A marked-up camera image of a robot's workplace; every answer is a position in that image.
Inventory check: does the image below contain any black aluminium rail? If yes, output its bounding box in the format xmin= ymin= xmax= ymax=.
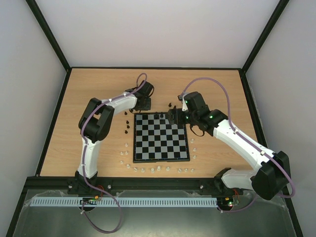
xmin=24 ymin=175 xmax=287 ymax=196

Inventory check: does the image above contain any white slotted cable duct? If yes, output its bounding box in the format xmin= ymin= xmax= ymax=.
xmin=30 ymin=197 xmax=218 ymax=208

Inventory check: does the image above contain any black and white chessboard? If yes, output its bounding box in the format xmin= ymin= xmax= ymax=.
xmin=133 ymin=113 xmax=190 ymax=163

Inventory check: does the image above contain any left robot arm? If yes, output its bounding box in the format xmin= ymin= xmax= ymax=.
xmin=74 ymin=81 xmax=154 ymax=192

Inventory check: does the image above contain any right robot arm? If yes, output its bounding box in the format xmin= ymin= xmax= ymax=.
xmin=166 ymin=92 xmax=291 ymax=200

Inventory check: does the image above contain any black cage frame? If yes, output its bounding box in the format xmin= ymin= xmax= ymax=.
xmin=0 ymin=0 xmax=316 ymax=237

